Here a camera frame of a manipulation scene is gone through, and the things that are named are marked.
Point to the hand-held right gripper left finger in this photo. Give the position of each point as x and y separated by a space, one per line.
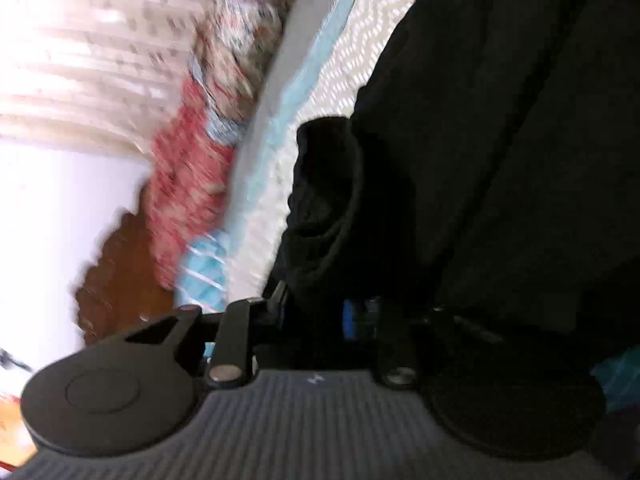
232 330

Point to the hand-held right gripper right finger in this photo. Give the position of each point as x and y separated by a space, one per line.
356 319

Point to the black pants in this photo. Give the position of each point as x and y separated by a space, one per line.
500 135

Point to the teal patterned cloth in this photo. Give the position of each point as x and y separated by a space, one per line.
205 270

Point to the carved wooden headboard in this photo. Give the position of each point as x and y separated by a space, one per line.
125 270

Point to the red floral patchwork quilt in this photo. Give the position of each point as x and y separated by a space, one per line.
185 185

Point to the grey teal chevron bedspread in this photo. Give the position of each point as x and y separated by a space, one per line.
320 85

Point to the beige floral curtain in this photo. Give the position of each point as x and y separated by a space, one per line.
100 60

